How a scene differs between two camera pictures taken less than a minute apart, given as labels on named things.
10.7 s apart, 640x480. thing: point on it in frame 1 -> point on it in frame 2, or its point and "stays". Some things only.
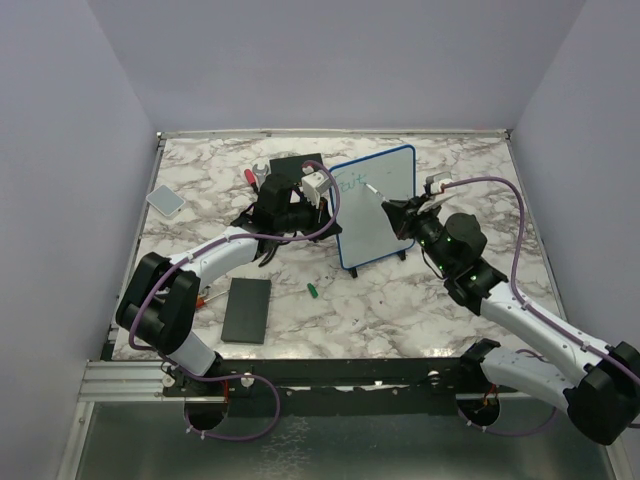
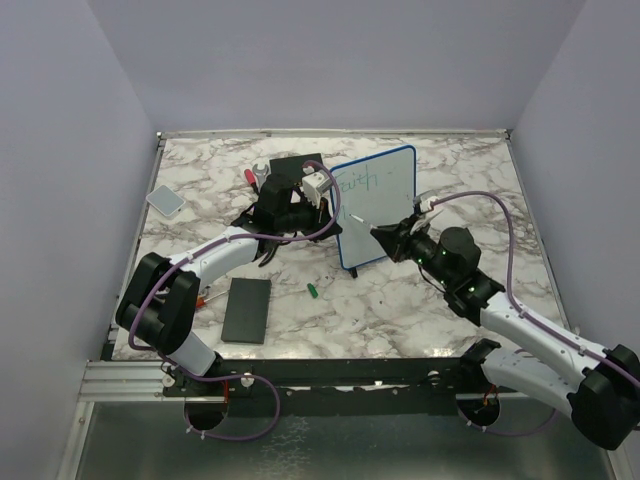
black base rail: x=378 y=376 stays
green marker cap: x=312 y=290 stays
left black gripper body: x=308 y=219 stays
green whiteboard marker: x=375 y=191 -> x=357 y=218
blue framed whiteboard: x=366 y=232 stays
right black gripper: x=402 y=210 -> x=397 y=237
